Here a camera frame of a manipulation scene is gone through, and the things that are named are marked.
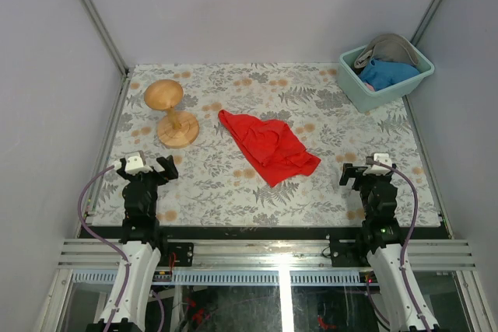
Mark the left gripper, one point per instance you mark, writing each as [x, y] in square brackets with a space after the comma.
[168, 164]

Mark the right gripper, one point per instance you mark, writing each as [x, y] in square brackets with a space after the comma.
[348, 171]

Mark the wooden hat stand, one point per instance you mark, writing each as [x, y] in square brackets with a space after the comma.
[178, 129]

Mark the red cloth hat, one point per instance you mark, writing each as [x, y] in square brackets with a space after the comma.
[270, 147]

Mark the blue bucket hat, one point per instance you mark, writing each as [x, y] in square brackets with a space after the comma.
[384, 74]

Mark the teal plastic bin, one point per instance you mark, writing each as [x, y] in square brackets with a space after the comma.
[364, 99]

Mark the grey bucket hat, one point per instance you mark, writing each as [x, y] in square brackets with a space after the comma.
[388, 47]

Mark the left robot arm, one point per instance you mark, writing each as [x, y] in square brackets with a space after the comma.
[140, 247]

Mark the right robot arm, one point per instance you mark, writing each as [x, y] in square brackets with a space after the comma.
[383, 246]

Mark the floral table mat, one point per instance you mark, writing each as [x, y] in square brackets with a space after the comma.
[217, 186]

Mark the pink hat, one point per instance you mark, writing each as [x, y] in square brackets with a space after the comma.
[369, 86]

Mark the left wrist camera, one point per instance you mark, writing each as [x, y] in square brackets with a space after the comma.
[132, 163]

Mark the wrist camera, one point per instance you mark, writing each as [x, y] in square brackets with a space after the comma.
[379, 161]
[132, 163]

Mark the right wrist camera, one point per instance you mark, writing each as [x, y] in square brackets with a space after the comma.
[379, 161]

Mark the aluminium rail frame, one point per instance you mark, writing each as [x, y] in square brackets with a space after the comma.
[229, 261]

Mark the left corner aluminium post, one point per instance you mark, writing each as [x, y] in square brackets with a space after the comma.
[105, 36]

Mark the corner aluminium post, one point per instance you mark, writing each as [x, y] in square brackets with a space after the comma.
[435, 1]
[105, 36]

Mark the right corner aluminium post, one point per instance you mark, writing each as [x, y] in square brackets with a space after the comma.
[435, 1]

